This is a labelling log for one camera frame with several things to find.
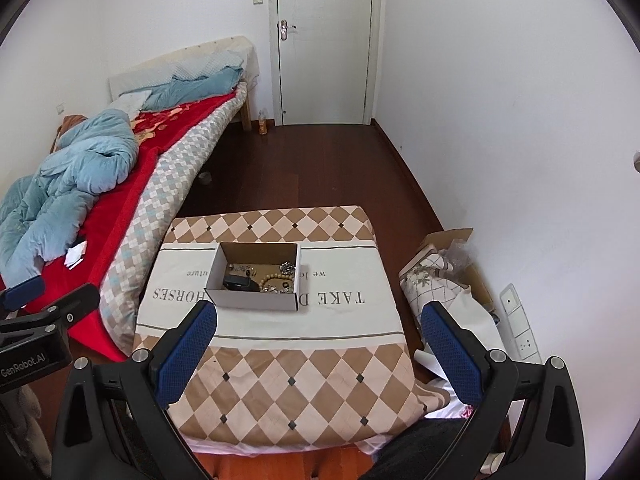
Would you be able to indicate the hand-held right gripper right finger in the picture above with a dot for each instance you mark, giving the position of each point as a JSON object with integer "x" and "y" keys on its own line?
{"x": 452, "y": 355}

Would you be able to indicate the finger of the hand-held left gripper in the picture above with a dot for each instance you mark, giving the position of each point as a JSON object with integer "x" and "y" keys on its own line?
{"x": 22, "y": 294}
{"x": 65, "y": 310}

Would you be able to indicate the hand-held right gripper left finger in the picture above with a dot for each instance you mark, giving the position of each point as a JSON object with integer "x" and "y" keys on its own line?
{"x": 187, "y": 350}

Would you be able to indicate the white cardboard box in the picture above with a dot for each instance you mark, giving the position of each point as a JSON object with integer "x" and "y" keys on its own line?
{"x": 250, "y": 302}

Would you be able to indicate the small silver jewelry piece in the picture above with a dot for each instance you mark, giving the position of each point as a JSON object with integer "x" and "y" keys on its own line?
{"x": 240, "y": 267}
{"x": 286, "y": 266}
{"x": 270, "y": 288}

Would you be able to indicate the white paper sheets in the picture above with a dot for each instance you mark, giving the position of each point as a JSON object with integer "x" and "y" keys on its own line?
{"x": 76, "y": 255}

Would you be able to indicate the white floral grid cloth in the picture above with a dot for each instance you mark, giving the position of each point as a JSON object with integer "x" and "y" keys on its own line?
{"x": 430, "y": 280}

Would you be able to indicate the small black box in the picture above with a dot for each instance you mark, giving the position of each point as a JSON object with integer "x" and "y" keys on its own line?
{"x": 237, "y": 282}

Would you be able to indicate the clear plastic bag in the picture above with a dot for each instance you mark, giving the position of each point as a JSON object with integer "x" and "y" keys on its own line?
{"x": 457, "y": 255}

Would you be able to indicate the person's dark fuzzy clothing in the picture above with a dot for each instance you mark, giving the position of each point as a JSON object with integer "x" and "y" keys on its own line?
{"x": 415, "y": 455}

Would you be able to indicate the diamond pattern printed cloth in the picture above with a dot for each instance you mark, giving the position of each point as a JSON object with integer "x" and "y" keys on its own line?
{"x": 300, "y": 360}

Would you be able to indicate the brown cardboard box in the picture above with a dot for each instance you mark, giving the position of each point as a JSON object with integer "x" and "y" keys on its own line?
{"x": 450, "y": 237}

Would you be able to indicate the light blue duvet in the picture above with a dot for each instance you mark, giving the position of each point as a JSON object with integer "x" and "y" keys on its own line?
{"x": 75, "y": 170}

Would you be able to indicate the brown cushion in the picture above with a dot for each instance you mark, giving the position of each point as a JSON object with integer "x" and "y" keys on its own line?
{"x": 69, "y": 127}

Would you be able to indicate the small grey cup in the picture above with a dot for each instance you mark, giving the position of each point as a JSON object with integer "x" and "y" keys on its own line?
{"x": 205, "y": 177}

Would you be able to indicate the red blanket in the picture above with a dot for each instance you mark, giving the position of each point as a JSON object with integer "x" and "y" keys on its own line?
{"x": 165, "y": 125}

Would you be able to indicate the white pillow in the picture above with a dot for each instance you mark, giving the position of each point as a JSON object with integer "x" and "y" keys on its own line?
{"x": 131, "y": 101}

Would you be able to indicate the plastic drink bottle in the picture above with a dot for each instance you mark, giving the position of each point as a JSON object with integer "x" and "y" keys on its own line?
{"x": 262, "y": 122}

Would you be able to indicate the blue-grey pillow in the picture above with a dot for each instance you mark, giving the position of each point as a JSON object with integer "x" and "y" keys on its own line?
{"x": 195, "y": 91}

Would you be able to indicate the pale quilted pillow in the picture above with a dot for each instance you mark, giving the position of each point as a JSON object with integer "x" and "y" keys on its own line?
{"x": 210, "y": 66}

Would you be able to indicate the beige bed headboard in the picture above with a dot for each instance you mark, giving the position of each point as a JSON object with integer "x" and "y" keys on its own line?
{"x": 200, "y": 50}

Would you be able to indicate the white door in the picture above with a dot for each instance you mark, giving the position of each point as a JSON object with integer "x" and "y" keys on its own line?
{"x": 325, "y": 35}

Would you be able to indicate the white wall socket panel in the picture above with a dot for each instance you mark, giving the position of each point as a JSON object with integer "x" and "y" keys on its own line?
{"x": 520, "y": 330}

